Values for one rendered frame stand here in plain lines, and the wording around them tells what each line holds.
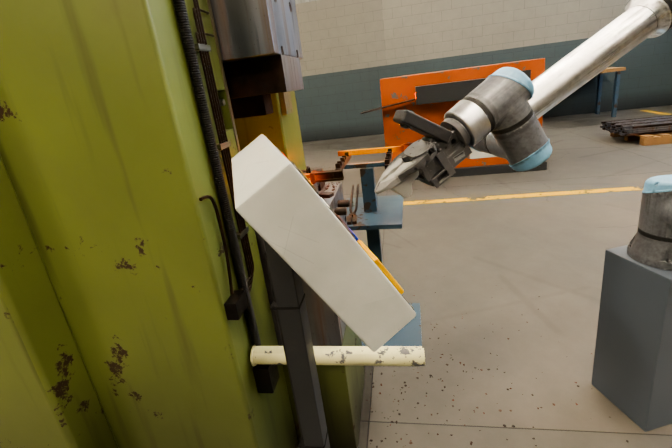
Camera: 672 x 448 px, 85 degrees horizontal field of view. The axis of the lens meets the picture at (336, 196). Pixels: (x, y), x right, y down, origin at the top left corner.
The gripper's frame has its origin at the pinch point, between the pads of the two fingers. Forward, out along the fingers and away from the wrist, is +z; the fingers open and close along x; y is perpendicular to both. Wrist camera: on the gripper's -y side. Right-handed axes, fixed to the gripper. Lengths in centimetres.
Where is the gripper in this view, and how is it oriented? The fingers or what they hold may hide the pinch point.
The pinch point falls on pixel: (378, 186)
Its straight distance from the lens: 74.0
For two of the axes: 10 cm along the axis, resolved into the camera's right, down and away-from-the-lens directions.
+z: -7.6, 6.4, -0.5
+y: 5.8, 7.2, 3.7
